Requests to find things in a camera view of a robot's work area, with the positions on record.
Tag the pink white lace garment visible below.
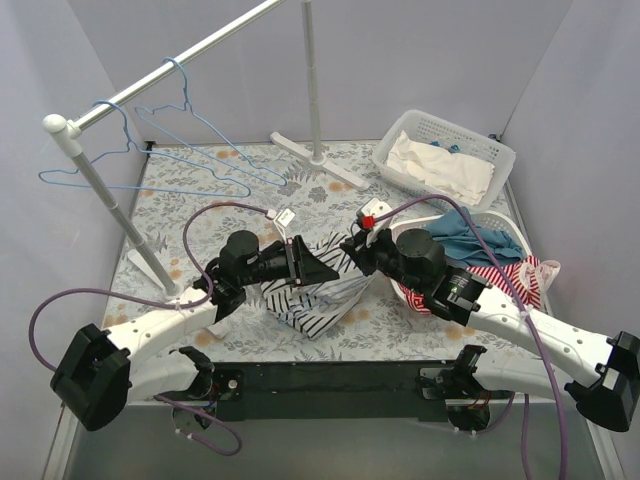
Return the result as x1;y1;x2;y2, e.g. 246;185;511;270
517;255;561;296

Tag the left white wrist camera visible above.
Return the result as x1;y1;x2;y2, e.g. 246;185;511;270
266;208;295;242

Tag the red white striped garment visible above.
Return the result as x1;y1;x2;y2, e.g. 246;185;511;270
398;255;542;315

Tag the floral table mat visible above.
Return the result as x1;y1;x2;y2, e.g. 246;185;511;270
132;142;523;363

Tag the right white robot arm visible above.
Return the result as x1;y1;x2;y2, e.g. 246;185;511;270
340;228;639;432

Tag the white rectangular mesh basket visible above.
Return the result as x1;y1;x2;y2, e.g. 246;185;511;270
372;110;516;211

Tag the white clothes rack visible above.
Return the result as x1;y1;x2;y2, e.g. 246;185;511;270
41;0;371;341

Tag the blue wire hanger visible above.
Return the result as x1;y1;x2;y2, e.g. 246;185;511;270
134;57;287;191
277;270;373;326
37;100;252;198

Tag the black white striped tank top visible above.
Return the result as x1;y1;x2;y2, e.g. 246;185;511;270
260;233;364;340

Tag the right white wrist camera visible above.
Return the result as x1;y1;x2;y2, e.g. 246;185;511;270
356;198;392;247

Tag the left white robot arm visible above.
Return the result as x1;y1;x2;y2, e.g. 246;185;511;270
51;230;339;431

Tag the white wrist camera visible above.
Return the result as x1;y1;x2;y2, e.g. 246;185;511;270
266;208;295;242
356;198;392;247

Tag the teal blue garment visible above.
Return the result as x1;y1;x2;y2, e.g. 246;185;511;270
424;210;527;267

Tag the white cloth in basket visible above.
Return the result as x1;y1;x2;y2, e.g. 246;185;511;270
386;131;495;206

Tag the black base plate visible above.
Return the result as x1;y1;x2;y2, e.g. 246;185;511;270
165;360;512;431

